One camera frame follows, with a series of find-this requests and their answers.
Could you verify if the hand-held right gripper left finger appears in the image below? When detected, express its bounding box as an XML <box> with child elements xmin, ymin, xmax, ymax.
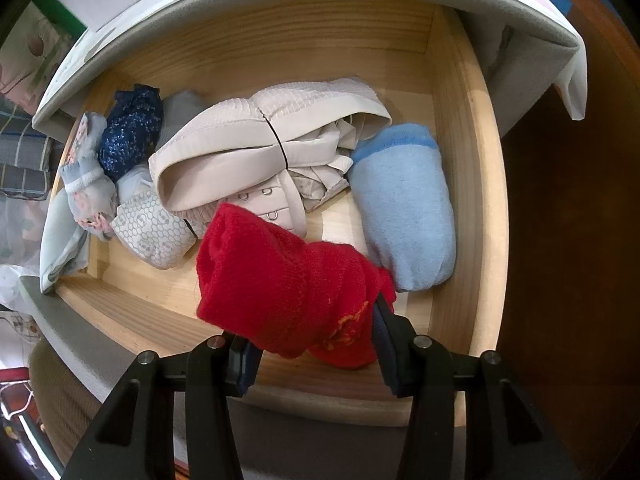
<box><xmin>60</xmin><ymin>332</ymin><xmax>263</xmax><ymax>480</ymax></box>

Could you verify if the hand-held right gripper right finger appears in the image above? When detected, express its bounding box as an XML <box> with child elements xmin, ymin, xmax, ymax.
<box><xmin>371</xmin><ymin>292</ymin><xmax>581</xmax><ymax>480</ymax></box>

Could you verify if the red knitted sock roll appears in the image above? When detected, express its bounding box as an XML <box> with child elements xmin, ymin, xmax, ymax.
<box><xmin>195</xmin><ymin>201</ymin><xmax>396</xmax><ymax>371</ymax></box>

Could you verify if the wooden drawer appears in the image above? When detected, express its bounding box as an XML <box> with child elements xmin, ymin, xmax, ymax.
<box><xmin>20</xmin><ymin>0</ymin><xmax>510</xmax><ymax>480</ymax></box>

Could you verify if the beige bra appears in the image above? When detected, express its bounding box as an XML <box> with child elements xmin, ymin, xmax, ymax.
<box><xmin>148</xmin><ymin>77</ymin><xmax>393</xmax><ymax>238</ymax></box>

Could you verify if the pale blue underwear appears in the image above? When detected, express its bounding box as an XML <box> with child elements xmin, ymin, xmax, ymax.
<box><xmin>117</xmin><ymin>165</ymin><xmax>156</xmax><ymax>206</ymax></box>

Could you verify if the grey ribbed underwear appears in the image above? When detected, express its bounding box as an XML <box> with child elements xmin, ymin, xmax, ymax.
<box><xmin>155</xmin><ymin>90</ymin><xmax>211</xmax><ymax>153</ymax></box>

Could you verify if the white patterned underwear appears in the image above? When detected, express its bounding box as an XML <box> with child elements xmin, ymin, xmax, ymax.
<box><xmin>110</xmin><ymin>190</ymin><xmax>198</xmax><ymax>270</ymax></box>

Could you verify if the pastel floral underwear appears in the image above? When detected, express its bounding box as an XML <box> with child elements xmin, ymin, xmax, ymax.
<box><xmin>61</xmin><ymin>112</ymin><xmax>118</xmax><ymax>242</ymax></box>

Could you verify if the navy floral underwear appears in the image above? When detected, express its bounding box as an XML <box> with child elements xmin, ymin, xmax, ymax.
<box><xmin>97</xmin><ymin>84</ymin><xmax>165</xmax><ymax>183</ymax></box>

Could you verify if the light blue sock roll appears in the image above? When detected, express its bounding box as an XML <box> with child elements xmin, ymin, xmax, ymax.
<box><xmin>347</xmin><ymin>122</ymin><xmax>457</xmax><ymax>293</ymax></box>

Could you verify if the white crumpled fabric pile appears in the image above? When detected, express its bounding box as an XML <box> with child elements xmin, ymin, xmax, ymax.
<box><xmin>0</xmin><ymin>200</ymin><xmax>51</xmax><ymax>341</ymax></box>

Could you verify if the grey plaid bedding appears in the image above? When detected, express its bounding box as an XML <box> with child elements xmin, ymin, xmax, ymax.
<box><xmin>0</xmin><ymin>105</ymin><xmax>56</xmax><ymax>201</ymax></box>

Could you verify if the pink floral quilt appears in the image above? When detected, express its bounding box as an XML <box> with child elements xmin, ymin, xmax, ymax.
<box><xmin>0</xmin><ymin>0</ymin><xmax>76</xmax><ymax>106</ymax></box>

